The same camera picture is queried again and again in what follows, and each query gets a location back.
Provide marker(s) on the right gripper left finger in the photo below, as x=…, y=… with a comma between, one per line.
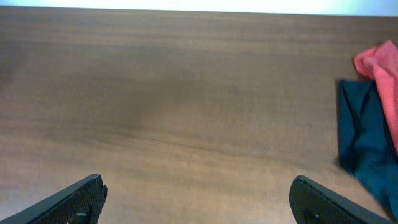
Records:
x=81, y=202

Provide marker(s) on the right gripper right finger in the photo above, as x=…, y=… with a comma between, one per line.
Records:
x=312, y=203

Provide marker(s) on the navy blue garment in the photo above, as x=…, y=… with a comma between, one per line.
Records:
x=365, y=147

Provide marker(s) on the red printed shirt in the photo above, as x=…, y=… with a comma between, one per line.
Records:
x=379, y=64

